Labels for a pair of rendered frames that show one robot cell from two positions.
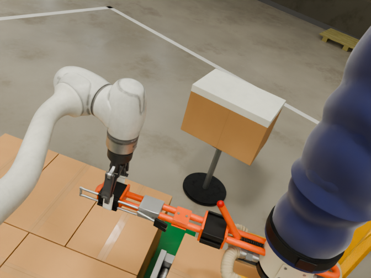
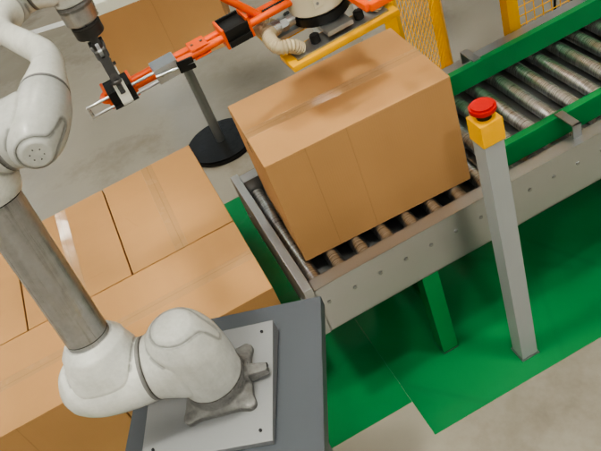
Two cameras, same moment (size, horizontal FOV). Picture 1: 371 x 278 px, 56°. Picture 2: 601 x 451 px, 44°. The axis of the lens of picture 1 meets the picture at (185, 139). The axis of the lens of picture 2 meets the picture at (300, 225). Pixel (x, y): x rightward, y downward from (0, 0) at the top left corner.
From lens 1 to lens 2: 1.14 m
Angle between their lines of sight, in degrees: 12
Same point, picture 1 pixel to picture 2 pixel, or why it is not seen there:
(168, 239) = (239, 217)
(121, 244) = (187, 220)
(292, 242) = not seen: outside the picture
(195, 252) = (253, 107)
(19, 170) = (36, 43)
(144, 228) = (193, 190)
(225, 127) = (165, 24)
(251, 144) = (213, 13)
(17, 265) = not seen: hidden behind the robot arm
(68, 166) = not seen: hidden behind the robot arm
